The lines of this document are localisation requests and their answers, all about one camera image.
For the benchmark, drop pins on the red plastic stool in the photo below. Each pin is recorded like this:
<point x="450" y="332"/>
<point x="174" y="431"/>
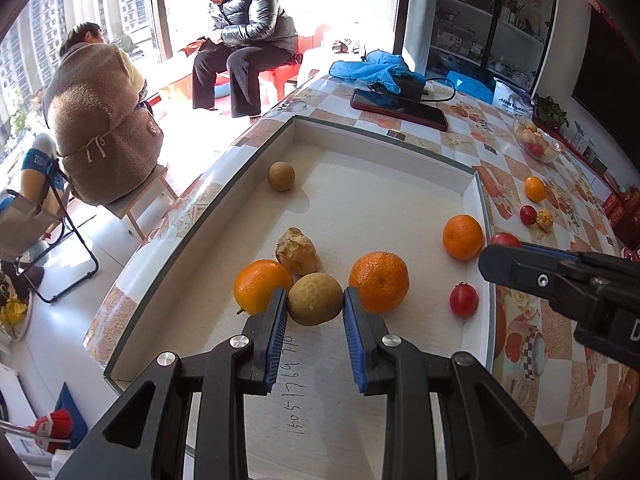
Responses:
<point x="280" y="75"/>

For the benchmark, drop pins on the smooth orange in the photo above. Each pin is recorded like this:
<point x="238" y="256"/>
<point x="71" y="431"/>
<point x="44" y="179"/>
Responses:
<point x="260" y="285"/>
<point x="534" y="189"/>
<point x="462" y="237"/>

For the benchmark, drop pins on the glass bowl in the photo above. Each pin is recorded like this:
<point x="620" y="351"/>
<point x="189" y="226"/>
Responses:
<point x="537" y="152"/>

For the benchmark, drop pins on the white plastic bag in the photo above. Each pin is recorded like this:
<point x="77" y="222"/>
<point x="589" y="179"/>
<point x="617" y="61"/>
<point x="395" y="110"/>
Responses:
<point x="512" y="97"/>

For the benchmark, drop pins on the black folding chair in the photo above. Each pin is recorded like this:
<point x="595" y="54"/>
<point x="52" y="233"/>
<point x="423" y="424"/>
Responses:
<point x="30" y="215"/>

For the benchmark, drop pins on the stemmed mandarin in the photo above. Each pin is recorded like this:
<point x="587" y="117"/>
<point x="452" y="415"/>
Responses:
<point x="378" y="281"/>

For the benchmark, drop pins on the small red apple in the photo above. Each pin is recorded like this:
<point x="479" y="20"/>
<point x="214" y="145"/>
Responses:
<point x="536" y="149"/>

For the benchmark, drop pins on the blue cloth bag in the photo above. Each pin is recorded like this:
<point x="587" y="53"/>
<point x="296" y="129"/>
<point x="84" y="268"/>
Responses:
<point x="370" y="67"/>

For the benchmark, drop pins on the dark wall television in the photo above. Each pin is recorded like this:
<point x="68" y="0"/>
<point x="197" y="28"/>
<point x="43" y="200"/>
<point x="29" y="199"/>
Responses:
<point x="610" y="60"/>

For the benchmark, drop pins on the brown longan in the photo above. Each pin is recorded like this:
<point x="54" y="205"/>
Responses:
<point x="280" y="176"/>
<point x="315" y="300"/>

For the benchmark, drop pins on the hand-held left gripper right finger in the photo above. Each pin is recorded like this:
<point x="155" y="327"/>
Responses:
<point x="354" y="345"/>

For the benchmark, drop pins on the red brush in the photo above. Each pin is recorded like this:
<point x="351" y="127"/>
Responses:
<point x="52" y="422"/>

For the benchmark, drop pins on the floral printed tablecloth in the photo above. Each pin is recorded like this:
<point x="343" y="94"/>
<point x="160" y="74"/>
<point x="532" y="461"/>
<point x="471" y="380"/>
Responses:
<point x="550" y="375"/>

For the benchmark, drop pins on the black power bank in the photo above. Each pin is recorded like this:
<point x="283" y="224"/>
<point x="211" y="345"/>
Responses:
<point x="405" y="89"/>

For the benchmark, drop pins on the red case phone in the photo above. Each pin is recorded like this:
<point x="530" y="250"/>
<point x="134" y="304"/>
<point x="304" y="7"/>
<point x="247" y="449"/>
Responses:
<point x="400" y="109"/>

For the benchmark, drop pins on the blue plastic bag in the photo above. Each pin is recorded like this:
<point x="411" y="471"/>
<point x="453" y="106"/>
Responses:
<point x="470" y="85"/>

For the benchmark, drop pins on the green potted plant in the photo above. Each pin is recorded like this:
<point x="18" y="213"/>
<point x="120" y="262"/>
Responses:
<point x="552" y="110"/>

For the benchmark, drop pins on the wooden stool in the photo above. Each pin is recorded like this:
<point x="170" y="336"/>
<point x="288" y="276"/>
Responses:
<point x="145" y="192"/>

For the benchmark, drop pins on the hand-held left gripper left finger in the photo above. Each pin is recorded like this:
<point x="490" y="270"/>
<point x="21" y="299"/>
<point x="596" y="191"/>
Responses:
<point x="276" y="345"/>

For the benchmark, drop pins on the grey white shallow tray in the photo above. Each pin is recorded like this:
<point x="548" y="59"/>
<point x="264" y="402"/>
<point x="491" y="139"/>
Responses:
<point x="375" y="200"/>

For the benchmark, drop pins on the small red fruit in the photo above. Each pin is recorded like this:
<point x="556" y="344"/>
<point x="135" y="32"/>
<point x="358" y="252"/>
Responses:
<point x="464" y="300"/>
<point x="527" y="214"/>
<point x="505" y="240"/>

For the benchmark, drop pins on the glass door cabinet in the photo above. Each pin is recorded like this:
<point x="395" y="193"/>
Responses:
<point x="490" y="15"/>

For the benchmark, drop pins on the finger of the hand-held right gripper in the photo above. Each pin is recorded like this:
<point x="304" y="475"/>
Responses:
<point x="550" y="253"/>
<point x="515" y="270"/>

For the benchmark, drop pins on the red gift boxes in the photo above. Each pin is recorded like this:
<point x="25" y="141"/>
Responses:
<point x="620" y="215"/>

